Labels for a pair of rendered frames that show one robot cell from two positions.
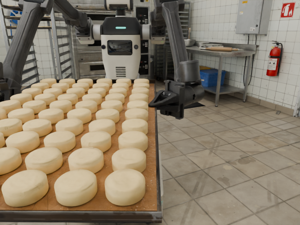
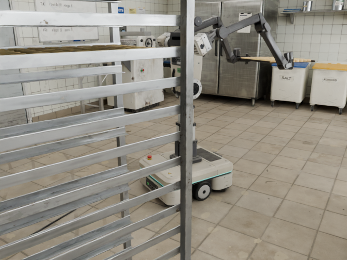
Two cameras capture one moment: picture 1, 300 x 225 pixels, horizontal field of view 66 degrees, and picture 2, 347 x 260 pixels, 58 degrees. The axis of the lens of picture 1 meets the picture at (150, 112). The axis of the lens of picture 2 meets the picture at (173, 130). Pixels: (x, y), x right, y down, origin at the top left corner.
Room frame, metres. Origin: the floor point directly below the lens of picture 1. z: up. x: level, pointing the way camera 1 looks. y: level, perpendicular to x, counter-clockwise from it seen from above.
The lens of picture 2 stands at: (2.87, 2.17, 1.30)
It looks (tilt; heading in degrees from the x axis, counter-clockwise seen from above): 18 degrees down; 238
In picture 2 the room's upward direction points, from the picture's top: straight up
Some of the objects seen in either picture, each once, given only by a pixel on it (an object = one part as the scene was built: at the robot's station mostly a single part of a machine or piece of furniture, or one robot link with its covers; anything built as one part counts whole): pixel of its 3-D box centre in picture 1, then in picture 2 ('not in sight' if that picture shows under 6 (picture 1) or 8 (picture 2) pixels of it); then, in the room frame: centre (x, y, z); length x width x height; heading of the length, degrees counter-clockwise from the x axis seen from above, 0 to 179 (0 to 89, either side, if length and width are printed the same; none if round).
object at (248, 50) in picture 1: (201, 68); not in sight; (4.67, -1.03, 0.49); 1.90 x 0.72 x 0.98; 25
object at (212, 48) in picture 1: (221, 49); not in sight; (4.02, -1.19, 0.91); 0.56 x 0.06 x 0.06; 53
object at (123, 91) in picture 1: (118, 93); not in sight; (0.64, 0.09, 1.03); 0.05 x 0.05 x 0.02
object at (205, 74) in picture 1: (210, 77); not in sight; (4.40, -1.15, 0.36); 0.47 x 0.38 x 0.26; 116
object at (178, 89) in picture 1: (162, 99); not in sight; (0.59, -0.03, 1.03); 0.09 x 0.07 x 0.07; 135
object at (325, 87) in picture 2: not in sight; (330, 86); (-2.03, -0.76, 0.38); 0.64 x 0.54 x 0.77; 25
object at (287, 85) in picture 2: not in sight; (289, 83); (-1.76, -1.35, 0.38); 0.64 x 0.54 x 0.77; 27
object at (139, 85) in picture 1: (141, 87); not in sight; (0.70, 0.03, 1.04); 0.05 x 0.05 x 0.02
